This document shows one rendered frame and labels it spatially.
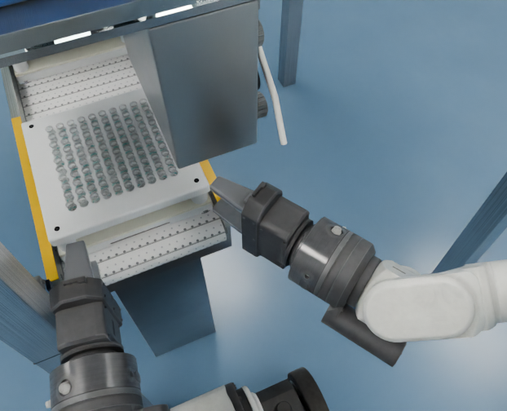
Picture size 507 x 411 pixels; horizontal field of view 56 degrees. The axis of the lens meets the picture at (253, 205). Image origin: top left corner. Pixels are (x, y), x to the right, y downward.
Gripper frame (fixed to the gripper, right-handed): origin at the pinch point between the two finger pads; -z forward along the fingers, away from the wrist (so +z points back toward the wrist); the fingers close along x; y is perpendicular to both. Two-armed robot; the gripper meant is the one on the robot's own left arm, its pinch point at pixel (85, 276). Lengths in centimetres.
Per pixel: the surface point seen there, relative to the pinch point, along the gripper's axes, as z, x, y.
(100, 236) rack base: -12.6, 12.5, -0.1
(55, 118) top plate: -34.4, 8.0, -4.1
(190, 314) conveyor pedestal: -21, 76, 9
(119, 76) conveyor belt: -50, 15, 7
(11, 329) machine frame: 1.9, 5.4, -10.6
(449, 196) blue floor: -48, 98, 111
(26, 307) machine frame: 1.4, 1.5, -7.3
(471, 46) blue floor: -121, 99, 161
